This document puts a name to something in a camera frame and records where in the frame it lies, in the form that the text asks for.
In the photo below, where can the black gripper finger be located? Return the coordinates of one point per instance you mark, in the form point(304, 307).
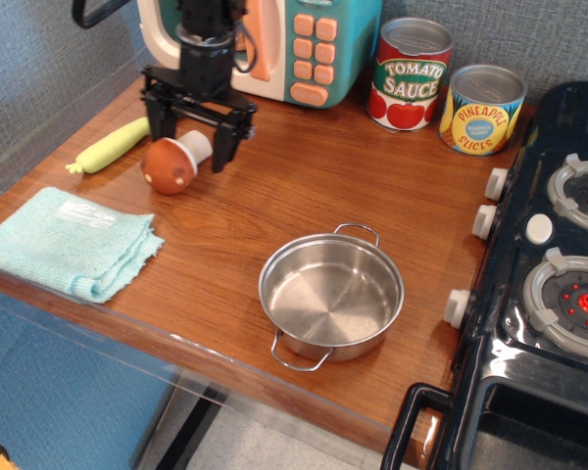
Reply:
point(162, 118)
point(226, 141)

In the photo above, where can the brown plush mushroom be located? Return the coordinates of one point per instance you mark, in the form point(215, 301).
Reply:
point(170, 165)

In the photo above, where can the black toy stove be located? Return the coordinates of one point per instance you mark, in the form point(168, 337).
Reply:
point(519, 399)

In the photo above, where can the light blue folded cloth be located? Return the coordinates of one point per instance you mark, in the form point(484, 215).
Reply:
point(75, 247)

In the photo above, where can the tomato sauce can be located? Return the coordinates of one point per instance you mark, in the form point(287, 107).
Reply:
point(411, 61)

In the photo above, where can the stainless steel pot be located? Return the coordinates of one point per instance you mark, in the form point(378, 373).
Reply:
point(330, 296)

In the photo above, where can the teal toy microwave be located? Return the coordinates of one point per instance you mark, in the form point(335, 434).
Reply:
point(302, 52)

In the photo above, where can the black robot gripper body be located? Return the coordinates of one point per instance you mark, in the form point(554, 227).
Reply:
point(201, 85)

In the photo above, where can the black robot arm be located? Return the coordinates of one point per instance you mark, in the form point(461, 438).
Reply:
point(208, 19)

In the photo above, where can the pineapple slices can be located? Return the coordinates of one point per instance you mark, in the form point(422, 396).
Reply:
point(482, 106)

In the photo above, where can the spoon with green handle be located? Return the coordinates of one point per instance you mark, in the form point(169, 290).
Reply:
point(110, 148)

